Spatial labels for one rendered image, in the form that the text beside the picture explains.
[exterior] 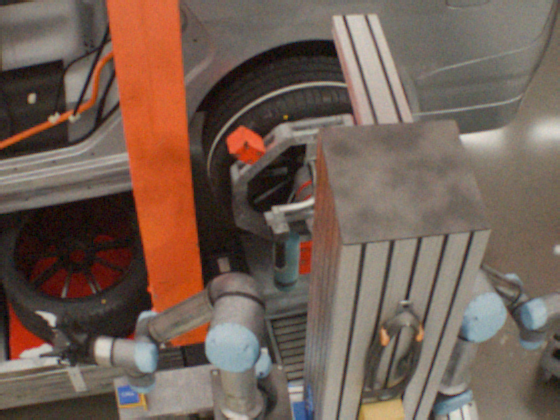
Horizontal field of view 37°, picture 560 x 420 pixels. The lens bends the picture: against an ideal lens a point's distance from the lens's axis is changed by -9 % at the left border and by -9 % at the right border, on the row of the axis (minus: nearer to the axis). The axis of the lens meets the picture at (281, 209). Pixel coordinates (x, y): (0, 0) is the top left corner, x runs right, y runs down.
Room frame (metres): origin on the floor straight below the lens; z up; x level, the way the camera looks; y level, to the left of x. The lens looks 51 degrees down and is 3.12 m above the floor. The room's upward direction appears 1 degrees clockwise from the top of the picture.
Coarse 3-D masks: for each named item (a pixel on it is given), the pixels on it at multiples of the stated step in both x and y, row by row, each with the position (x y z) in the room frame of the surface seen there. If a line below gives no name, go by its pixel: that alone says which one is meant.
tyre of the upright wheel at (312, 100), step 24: (264, 72) 2.19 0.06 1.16; (288, 72) 2.17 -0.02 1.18; (312, 72) 2.18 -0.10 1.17; (336, 72) 2.21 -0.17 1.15; (240, 96) 2.13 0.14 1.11; (288, 96) 2.06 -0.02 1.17; (312, 96) 2.06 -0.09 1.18; (336, 96) 2.07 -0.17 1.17; (216, 120) 2.11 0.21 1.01; (240, 120) 2.03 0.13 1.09; (264, 120) 2.00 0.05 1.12; (288, 120) 2.02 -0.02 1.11; (216, 144) 2.03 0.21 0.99; (216, 168) 1.97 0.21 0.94; (216, 192) 1.96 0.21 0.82
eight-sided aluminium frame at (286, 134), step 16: (288, 128) 1.97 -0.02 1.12; (304, 128) 1.99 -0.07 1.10; (272, 144) 1.93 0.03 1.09; (288, 144) 1.93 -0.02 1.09; (240, 176) 1.89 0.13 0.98; (240, 192) 1.90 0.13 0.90; (240, 208) 1.90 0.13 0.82; (240, 224) 1.89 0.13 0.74; (256, 224) 1.91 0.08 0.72; (288, 224) 1.99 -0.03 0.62; (304, 224) 2.00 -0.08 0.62; (272, 240) 1.92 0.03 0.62; (304, 240) 1.95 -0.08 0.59
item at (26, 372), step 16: (160, 352) 1.60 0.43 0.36; (176, 352) 1.62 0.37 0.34; (0, 368) 1.48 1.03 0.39; (16, 368) 1.48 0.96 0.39; (32, 368) 1.49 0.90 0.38; (48, 368) 1.50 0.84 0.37; (64, 368) 1.52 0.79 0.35; (80, 368) 1.53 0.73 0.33; (96, 368) 1.54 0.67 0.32; (112, 368) 1.56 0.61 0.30; (0, 384) 1.45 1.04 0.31; (16, 384) 1.46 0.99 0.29; (32, 384) 1.48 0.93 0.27; (80, 384) 1.52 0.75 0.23
